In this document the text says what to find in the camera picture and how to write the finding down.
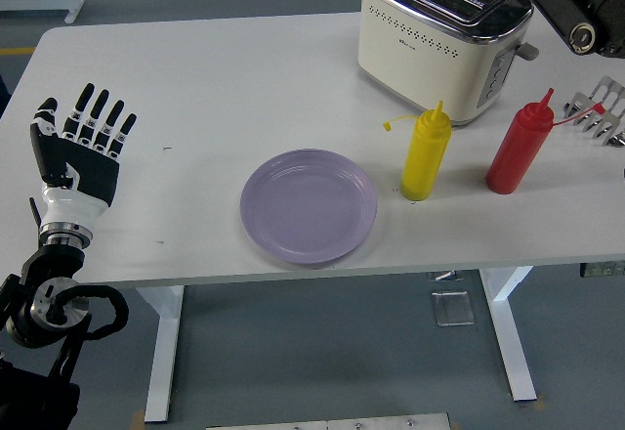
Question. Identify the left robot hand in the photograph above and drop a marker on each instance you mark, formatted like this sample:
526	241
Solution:
88	173

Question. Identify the purple round plate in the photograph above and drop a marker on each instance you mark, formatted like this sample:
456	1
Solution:
307	207

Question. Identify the cream and silver toaster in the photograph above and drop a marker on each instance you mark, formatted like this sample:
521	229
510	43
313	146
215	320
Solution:
415	54

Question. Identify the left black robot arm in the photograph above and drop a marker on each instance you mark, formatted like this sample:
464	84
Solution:
49	261

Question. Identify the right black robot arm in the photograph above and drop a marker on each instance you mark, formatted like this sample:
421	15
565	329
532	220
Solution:
581	0

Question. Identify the small metal floor plate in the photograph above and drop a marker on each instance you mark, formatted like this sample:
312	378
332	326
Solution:
445	276

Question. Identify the large metal floor plate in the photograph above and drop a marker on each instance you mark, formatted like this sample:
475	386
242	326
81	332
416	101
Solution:
453	308

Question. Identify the white table leg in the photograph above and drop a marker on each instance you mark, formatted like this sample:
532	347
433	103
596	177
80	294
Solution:
163	352
517	352

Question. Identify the yellow squeeze bottle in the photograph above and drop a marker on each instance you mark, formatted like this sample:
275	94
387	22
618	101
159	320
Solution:
422	161

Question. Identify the white panel with screws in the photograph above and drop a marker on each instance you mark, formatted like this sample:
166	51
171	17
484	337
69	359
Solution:
327	422

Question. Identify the red squeeze bottle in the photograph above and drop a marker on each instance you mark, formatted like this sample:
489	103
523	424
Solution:
512	156

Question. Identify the silver metal toast rack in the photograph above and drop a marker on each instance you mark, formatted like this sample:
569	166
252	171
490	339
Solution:
581	102

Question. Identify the table control box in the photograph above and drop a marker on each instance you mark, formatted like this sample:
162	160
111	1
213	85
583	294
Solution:
603	270

